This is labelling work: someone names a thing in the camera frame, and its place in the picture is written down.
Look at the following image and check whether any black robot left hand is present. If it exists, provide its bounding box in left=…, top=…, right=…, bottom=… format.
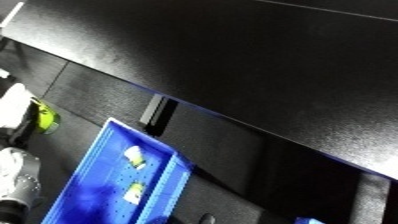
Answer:
left=3, top=103, right=41, bottom=148

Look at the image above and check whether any paper cup with green band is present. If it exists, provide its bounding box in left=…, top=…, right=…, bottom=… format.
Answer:
left=0, top=82, right=63, bottom=135
left=120, top=181, right=148, bottom=205
left=122, top=145, right=148, bottom=170

